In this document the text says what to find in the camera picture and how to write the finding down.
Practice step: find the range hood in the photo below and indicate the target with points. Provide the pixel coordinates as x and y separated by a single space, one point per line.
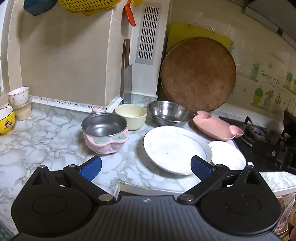
272 16

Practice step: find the clear plastic bag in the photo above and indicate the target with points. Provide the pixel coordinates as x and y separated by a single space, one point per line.
288 208

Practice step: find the white floral cup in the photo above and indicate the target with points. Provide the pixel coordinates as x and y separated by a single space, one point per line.
18 97

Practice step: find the large white plate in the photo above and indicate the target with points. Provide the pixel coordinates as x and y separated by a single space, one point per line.
171 148

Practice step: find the orange spatula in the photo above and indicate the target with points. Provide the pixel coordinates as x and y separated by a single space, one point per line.
129 14

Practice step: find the stainless steel bowl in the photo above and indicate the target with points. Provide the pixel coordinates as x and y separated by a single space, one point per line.
168 113

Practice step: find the yellow patterned bowl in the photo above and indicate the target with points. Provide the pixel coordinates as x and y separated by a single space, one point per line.
5 122

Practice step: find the black wok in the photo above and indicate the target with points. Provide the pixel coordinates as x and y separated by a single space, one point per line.
290 120

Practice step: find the pink animal-shaped plate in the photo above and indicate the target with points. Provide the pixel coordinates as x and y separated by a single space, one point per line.
212 127

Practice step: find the round wooden cutting board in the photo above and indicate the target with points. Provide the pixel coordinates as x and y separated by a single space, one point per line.
198 74

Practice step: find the pink steel-lined pot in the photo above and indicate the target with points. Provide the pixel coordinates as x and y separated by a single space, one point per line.
104 146

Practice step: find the blue plastic basin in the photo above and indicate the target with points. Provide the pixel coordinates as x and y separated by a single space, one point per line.
37 8

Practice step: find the yellow plastic cutting board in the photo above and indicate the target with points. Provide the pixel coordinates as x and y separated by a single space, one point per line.
180 32

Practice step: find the green plant wall sticker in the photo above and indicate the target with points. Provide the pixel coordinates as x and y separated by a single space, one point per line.
270 76

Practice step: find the white patterned edge trim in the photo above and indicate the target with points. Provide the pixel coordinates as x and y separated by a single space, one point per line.
57 102

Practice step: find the small white plate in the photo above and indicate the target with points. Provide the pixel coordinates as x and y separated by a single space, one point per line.
227 155

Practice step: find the cream bowl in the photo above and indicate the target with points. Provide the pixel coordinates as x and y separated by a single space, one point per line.
136 122

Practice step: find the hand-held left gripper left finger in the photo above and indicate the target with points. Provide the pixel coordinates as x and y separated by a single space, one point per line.
91 168

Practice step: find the yellow plastic colander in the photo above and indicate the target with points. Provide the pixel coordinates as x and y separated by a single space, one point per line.
87 5

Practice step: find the black gas stove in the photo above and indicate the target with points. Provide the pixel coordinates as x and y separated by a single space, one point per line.
261 150

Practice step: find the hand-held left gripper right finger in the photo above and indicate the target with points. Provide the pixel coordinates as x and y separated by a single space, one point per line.
201 168

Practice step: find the clear plastic jar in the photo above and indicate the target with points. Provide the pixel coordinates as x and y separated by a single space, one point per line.
23 113

